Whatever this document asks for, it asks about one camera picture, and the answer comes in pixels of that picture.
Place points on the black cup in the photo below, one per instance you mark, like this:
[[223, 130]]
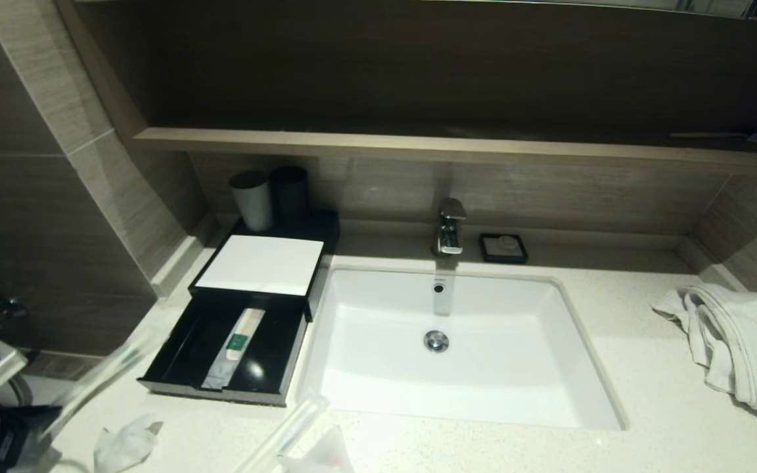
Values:
[[290, 194]]

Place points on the black square soap dish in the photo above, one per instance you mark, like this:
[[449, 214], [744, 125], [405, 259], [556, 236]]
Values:
[[485, 253]]

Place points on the white sachet with red print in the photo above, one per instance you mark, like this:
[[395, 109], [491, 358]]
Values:
[[326, 456]]

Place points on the clear plastic tube package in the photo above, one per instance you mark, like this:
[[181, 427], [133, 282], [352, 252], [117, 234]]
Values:
[[286, 430]]

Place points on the toothbrush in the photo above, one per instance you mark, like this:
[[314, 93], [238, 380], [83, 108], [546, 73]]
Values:
[[102, 378]]

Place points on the wooden wall shelf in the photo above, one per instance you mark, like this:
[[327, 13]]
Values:
[[418, 146]]

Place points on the white rectangular sink basin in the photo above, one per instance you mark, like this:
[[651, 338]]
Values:
[[497, 368]]

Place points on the grey cup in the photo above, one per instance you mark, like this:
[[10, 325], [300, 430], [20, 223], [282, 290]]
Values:
[[252, 200]]

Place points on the chrome faucet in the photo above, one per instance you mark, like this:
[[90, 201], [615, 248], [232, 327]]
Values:
[[449, 226]]

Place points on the crumpled white wrapper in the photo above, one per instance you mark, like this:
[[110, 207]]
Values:
[[125, 447]]

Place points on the chrome sink drain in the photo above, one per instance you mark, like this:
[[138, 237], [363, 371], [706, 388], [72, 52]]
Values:
[[436, 341]]

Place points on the white crumpled towel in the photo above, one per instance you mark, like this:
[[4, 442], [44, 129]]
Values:
[[746, 348]]

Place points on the white packet with green label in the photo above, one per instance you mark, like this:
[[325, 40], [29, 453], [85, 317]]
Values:
[[239, 338]]

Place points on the black glossy drawer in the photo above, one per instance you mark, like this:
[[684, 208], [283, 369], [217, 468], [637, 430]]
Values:
[[188, 355]]

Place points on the round white soap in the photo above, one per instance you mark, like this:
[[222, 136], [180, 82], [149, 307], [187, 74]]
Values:
[[504, 246]]

